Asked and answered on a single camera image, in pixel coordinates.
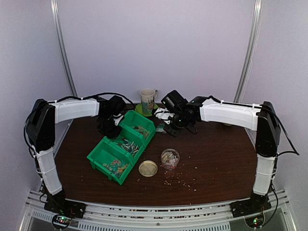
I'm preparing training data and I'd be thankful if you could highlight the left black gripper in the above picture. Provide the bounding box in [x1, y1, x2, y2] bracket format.
[97, 114, 122, 139]

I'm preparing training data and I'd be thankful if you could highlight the silver metal scoop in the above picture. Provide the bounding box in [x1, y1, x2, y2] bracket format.
[155, 123, 166, 134]

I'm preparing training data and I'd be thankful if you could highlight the green candy bin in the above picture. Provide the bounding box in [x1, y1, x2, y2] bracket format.
[119, 110, 156, 147]
[103, 127, 146, 166]
[87, 138, 134, 185]

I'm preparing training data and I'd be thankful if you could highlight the clear plastic round container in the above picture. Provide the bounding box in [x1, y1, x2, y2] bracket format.
[161, 149, 180, 171]

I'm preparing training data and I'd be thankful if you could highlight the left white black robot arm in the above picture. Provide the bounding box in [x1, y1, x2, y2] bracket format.
[24, 92, 127, 214]

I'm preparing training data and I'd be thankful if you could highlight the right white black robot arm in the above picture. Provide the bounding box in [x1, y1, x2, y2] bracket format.
[154, 90, 287, 213]

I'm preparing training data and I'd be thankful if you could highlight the green saucer plate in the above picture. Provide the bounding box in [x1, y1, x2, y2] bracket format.
[135, 102, 158, 116]

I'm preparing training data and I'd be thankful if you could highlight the patterned ceramic mug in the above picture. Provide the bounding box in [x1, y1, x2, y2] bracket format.
[140, 88, 158, 103]

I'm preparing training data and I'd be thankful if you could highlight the gold round lid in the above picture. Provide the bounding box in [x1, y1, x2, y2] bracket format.
[138, 160, 158, 177]

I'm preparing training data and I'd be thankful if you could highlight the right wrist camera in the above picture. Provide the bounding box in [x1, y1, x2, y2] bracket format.
[154, 107, 175, 125]

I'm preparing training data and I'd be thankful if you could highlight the front aluminium rail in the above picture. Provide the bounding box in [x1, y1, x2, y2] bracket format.
[17, 190, 299, 231]

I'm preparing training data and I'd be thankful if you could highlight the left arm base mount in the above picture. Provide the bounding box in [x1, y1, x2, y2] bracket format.
[44, 199, 86, 218]

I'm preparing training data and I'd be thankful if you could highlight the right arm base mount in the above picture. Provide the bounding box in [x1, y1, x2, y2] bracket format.
[230, 198, 271, 218]

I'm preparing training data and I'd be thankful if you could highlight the left aluminium frame post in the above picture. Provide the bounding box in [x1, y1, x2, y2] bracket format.
[50, 0, 77, 97]

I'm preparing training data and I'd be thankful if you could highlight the aluminium frame post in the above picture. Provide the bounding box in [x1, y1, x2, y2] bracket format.
[233, 0, 264, 103]
[50, 0, 77, 97]

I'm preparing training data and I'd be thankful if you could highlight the right aluminium frame post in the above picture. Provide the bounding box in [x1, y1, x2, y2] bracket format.
[233, 0, 264, 103]

